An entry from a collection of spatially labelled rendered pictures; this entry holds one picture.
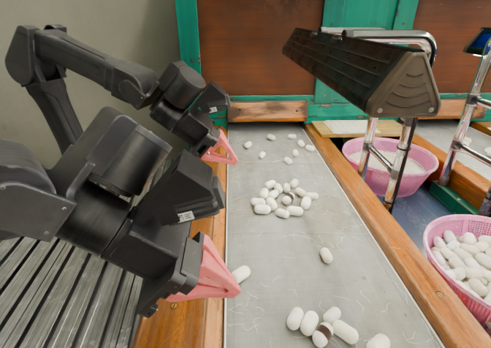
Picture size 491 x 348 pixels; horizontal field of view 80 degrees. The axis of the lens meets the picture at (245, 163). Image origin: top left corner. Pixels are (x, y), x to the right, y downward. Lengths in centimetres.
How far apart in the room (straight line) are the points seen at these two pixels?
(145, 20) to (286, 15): 103
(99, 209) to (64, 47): 46
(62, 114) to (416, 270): 77
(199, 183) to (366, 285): 39
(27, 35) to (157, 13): 126
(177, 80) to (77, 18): 151
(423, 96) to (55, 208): 37
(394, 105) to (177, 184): 24
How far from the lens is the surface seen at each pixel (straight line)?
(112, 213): 30
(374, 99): 35
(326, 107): 119
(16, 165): 25
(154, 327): 47
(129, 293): 65
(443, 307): 55
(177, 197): 26
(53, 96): 77
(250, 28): 110
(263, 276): 54
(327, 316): 49
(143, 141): 28
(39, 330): 66
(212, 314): 48
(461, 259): 71
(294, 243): 61
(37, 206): 26
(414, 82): 37
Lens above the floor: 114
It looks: 27 degrees down
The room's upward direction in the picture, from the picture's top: straight up
